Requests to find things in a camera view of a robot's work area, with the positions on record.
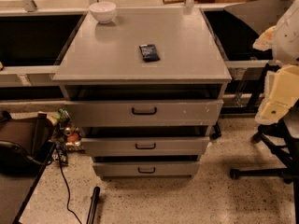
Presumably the grey middle drawer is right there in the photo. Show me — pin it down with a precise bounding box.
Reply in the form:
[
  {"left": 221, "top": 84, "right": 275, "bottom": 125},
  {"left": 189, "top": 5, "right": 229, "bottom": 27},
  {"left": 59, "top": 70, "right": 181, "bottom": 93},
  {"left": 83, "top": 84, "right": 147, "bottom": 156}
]
[{"left": 82, "top": 137, "right": 209, "bottom": 157}]

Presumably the black office chair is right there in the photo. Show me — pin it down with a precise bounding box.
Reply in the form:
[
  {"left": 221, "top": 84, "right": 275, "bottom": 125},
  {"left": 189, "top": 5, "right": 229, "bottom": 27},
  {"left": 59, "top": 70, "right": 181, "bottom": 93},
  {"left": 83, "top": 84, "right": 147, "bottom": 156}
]
[{"left": 223, "top": 0, "right": 299, "bottom": 185}]

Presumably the grey drawer cabinet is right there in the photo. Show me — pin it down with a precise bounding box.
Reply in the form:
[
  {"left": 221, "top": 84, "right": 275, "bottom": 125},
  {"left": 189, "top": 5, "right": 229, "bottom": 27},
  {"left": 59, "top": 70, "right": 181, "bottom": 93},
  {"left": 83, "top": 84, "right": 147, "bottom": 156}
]
[{"left": 51, "top": 7, "right": 233, "bottom": 181}]

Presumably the dark blue snack packet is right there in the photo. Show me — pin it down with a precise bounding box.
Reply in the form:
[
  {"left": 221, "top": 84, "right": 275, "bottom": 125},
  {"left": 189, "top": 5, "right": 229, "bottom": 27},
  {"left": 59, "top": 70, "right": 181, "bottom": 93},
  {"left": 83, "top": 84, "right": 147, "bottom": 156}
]
[{"left": 139, "top": 44, "right": 160, "bottom": 62}]

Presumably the black cable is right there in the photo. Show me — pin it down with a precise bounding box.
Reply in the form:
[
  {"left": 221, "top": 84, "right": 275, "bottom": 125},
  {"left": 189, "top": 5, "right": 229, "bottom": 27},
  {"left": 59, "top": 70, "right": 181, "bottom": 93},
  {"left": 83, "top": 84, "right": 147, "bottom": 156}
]
[{"left": 54, "top": 147, "right": 82, "bottom": 224}]

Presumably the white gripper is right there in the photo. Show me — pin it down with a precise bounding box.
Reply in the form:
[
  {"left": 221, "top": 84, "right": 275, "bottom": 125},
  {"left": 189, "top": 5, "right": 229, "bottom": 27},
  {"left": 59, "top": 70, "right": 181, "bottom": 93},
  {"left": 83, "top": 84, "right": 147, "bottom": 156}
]
[{"left": 255, "top": 64, "right": 299, "bottom": 125}]

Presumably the black rod on floor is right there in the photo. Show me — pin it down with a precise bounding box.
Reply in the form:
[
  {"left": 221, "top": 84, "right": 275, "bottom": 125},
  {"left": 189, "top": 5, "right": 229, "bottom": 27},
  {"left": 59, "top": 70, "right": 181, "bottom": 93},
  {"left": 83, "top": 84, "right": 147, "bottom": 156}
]
[{"left": 86, "top": 186, "right": 100, "bottom": 224}]

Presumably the black side table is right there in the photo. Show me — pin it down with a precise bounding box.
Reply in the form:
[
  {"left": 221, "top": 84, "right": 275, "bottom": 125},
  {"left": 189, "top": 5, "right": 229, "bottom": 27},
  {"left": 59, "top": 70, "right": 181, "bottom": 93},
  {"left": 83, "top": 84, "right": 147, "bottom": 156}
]
[{"left": 0, "top": 143, "right": 55, "bottom": 224}]

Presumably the grey top drawer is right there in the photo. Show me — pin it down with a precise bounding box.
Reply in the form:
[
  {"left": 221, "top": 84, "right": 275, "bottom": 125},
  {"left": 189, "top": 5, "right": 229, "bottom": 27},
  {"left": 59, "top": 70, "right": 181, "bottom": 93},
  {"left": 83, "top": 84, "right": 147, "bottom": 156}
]
[{"left": 65, "top": 100, "right": 223, "bottom": 127}]

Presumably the grey bottom drawer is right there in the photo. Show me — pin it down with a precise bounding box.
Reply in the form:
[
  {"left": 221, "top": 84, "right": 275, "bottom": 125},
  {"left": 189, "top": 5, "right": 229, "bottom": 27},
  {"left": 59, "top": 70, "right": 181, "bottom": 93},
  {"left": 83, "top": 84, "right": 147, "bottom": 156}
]
[{"left": 93, "top": 161, "right": 199, "bottom": 178}]

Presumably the white bowl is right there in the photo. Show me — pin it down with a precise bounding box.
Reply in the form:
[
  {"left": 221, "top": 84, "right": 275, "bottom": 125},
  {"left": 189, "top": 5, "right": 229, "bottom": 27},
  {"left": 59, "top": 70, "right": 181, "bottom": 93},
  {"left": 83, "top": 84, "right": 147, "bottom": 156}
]
[{"left": 89, "top": 2, "right": 116, "bottom": 23}]

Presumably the grey drawer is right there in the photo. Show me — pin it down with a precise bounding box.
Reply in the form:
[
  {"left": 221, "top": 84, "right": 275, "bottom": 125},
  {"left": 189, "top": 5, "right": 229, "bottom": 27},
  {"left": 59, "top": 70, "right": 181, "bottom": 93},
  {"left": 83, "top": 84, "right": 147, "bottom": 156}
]
[
  {"left": 93, "top": 161, "right": 199, "bottom": 178},
  {"left": 65, "top": 100, "right": 223, "bottom": 127},
  {"left": 82, "top": 137, "right": 209, "bottom": 157}
]

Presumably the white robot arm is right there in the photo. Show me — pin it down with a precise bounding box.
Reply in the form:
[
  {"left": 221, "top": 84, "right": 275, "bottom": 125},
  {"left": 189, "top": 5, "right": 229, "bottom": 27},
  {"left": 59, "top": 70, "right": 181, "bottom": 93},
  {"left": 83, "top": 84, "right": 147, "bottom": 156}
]
[{"left": 253, "top": 0, "right": 299, "bottom": 125}]

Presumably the pile of colourful items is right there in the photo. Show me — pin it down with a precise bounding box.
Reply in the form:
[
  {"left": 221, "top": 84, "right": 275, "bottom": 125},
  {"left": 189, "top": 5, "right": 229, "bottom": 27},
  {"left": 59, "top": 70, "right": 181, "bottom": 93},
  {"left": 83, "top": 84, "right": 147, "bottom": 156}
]
[{"left": 50, "top": 108, "right": 84, "bottom": 165}]

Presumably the wooden stick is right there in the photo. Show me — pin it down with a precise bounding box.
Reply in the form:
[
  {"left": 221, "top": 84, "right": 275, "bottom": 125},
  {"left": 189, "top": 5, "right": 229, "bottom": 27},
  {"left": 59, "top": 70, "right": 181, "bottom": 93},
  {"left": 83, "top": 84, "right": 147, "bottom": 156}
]
[{"left": 163, "top": 0, "right": 185, "bottom": 5}]

